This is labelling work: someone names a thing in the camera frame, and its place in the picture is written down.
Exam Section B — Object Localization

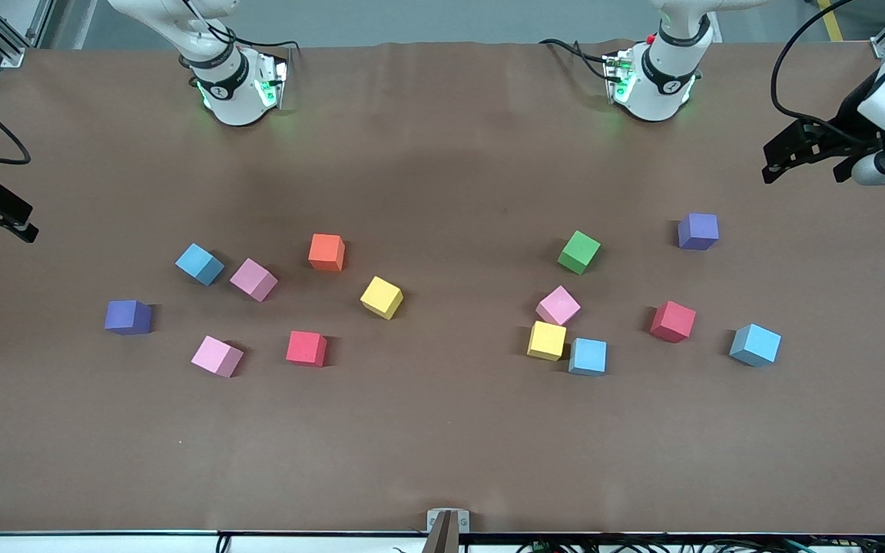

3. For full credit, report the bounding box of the purple foam cube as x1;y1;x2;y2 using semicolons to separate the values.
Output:
677;213;720;251
104;300;153;336

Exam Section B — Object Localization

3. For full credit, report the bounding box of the orange foam cube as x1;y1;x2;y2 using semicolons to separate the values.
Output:
308;233;346;272

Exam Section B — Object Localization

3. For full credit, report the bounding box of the yellow foam cube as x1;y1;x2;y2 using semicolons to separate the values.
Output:
527;320;568;362
360;276;404;320

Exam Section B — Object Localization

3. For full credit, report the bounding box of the pink foam cube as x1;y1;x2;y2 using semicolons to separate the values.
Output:
229;258;279;303
191;335;245;378
535;285;582;326

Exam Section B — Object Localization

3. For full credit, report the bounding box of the brown table cover mat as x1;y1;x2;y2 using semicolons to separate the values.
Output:
0;38;885;536

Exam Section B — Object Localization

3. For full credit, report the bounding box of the blue foam cube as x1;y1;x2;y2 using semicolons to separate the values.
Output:
568;338;608;377
175;243;225;286
729;323;782;367

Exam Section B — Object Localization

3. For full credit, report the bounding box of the green foam cube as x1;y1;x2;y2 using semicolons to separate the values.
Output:
557;230;602;275

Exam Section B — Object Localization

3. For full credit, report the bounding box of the red foam cube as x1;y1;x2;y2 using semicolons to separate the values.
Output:
286;330;328;367
649;300;697;343

